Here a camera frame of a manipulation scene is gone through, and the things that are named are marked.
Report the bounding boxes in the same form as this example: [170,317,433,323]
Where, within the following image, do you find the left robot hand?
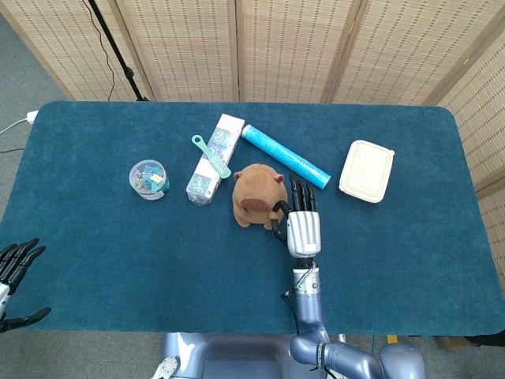
[0,238,52,334]

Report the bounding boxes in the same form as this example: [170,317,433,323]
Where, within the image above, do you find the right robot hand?
[270,174,322,260]

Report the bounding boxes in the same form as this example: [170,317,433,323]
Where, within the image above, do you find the brown capybara plush toy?
[232,163,289,231]

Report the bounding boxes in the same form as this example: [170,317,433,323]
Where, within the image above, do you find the blue roll of bags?
[241,123,332,190]

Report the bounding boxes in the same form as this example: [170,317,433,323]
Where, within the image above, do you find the cream lidded plastic box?
[338,139,396,205]

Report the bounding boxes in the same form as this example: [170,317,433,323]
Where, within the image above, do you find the blue table cloth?
[0,100,505,337]

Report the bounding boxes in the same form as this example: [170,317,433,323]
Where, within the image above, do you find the white green carton box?
[185,113,245,207]

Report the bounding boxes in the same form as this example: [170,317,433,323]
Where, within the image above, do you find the green plastic comb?
[191,134,233,179]

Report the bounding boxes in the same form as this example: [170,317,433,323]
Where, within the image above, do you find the robot torso base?
[151,332,301,379]

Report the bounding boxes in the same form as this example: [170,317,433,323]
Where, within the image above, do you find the clear jar of binder clips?
[129,159,170,201]

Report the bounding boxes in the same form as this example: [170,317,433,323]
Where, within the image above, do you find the black tripod stand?
[88,0,150,102]

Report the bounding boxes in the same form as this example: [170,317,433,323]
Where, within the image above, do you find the black cable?
[81,0,116,102]

